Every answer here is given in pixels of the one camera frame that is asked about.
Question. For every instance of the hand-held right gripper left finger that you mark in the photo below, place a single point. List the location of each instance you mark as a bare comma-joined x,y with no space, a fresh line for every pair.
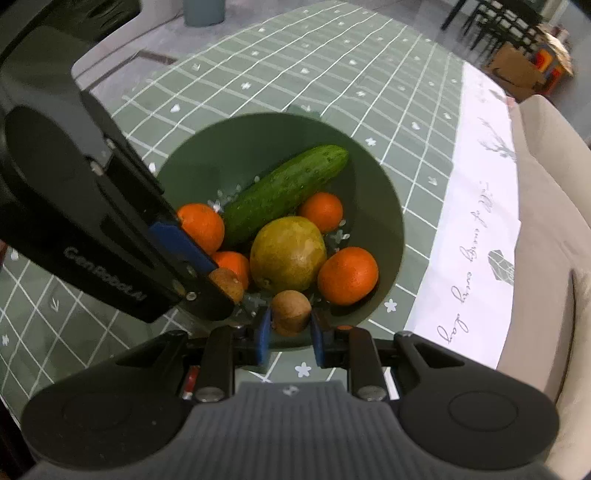
264,337

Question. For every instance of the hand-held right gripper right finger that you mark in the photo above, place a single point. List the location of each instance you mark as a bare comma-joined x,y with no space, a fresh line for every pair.
316,341

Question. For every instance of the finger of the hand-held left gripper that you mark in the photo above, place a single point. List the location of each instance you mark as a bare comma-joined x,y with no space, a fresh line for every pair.
207,300
180,244

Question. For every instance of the orange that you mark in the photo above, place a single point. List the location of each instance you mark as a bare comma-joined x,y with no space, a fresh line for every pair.
233,266
322,211
203,227
347,276

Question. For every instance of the yellow-green mango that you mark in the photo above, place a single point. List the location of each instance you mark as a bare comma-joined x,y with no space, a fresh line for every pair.
288,254

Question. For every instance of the green cucumber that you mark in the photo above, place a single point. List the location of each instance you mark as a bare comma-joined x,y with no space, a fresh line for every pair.
281,189

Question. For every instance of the green colander bowl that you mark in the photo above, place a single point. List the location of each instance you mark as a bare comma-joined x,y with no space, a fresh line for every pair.
369,194

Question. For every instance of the white printed table runner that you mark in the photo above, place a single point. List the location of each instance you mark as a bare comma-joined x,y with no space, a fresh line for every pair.
471,230

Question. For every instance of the green checked tablecloth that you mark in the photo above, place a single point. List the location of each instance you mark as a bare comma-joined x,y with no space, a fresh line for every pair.
323,69

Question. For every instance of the grey-blue trash can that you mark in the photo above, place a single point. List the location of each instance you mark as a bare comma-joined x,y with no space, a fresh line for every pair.
203,11

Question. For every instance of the beige sofa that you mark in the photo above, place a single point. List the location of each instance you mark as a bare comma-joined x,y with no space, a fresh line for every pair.
549,207

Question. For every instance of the brown paper bag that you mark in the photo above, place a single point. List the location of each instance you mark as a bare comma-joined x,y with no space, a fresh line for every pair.
515,69

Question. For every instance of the stack of colourful stools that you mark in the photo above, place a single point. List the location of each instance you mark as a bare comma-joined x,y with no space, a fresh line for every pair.
556,60

